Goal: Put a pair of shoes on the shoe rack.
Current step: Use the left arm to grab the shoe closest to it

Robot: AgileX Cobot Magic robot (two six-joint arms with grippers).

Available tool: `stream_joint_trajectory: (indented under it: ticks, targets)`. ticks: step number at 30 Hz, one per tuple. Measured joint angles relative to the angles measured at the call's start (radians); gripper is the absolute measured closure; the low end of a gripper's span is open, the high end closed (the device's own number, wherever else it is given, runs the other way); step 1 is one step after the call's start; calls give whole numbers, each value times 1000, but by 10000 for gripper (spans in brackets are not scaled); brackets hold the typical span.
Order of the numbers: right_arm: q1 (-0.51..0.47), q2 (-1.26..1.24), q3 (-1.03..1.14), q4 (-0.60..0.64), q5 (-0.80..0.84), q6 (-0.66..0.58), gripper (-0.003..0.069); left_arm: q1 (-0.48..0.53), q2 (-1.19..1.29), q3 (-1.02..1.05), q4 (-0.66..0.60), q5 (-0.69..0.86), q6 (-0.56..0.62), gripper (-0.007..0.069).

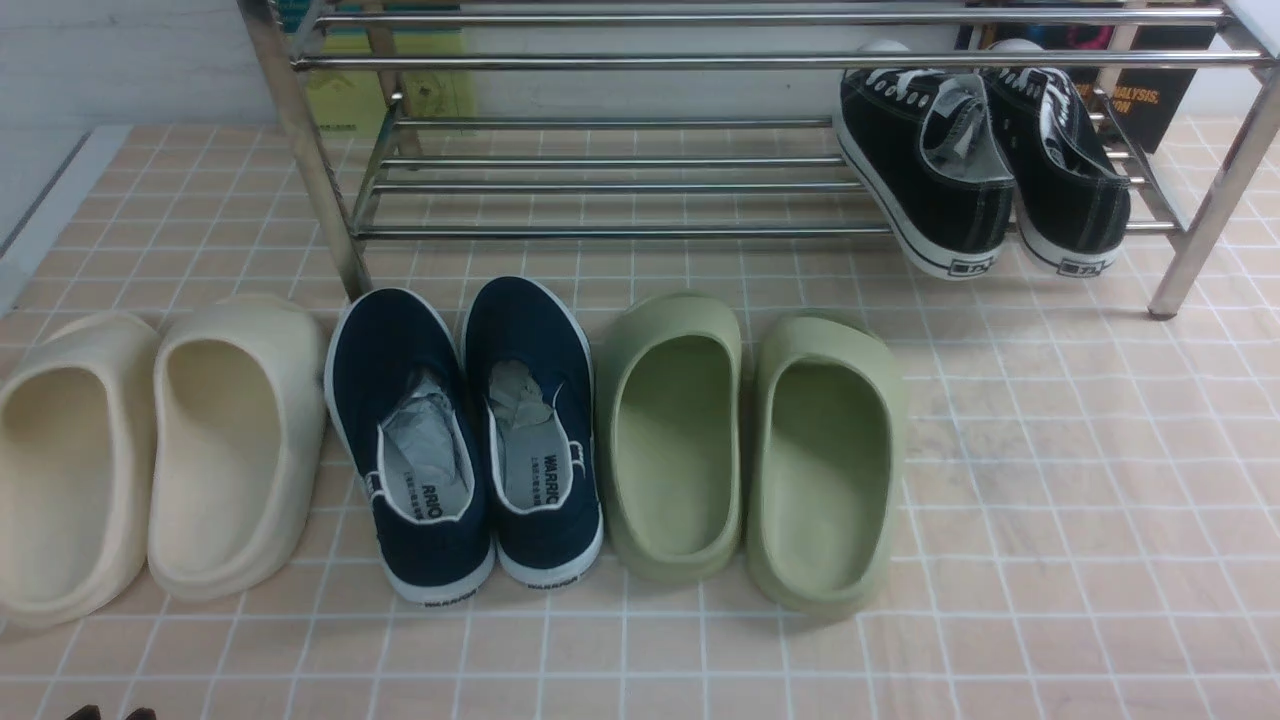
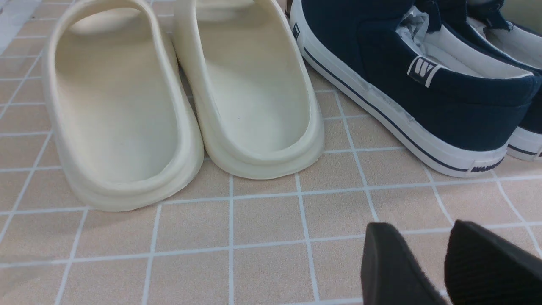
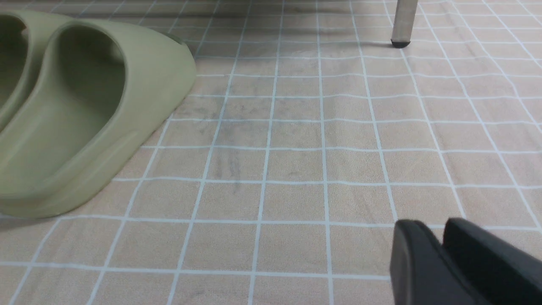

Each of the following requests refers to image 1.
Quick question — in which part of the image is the stainless steel shoe rack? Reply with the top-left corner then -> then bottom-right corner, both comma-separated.
238,1 -> 1277,320

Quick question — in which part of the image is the left green foam slipper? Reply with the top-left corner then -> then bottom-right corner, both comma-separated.
595,291 -> 742,584

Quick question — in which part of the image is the left cream foam slipper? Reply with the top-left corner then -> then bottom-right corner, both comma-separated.
1,311 -> 159,628

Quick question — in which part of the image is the right cream foam slipper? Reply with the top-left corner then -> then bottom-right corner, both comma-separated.
147,293 -> 326,602

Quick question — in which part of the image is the black canvas sneaker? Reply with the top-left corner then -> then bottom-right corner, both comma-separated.
979,67 -> 1132,279
833,65 -> 1015,281

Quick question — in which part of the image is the black book orange text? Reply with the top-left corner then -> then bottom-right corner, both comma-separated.
955,23 -> 1215,154

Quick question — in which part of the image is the right green foam slipper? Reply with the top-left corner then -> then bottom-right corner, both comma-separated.
746,310 -> 908,618

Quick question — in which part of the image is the yellow green book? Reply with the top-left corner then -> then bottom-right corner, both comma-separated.
274,1 -> 476,140

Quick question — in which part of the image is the left black canvas sneaker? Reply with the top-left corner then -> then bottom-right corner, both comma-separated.
833,65 -> 1015,281

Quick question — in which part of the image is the green foam slipper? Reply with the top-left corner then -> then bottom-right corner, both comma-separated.
746,310 -> 908,618
595,291 -> 742,584

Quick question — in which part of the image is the navy canvas shoe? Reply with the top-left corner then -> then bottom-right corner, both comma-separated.
323,288 -> 497,607
461,275 -> 605,591

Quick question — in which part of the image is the cream foam slipper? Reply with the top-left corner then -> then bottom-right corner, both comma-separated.
1,311 -> 159,628
147,293 -> 326,602

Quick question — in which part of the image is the right black canvas sneaker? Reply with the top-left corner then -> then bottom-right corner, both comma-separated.
979,67 -> 1132,279

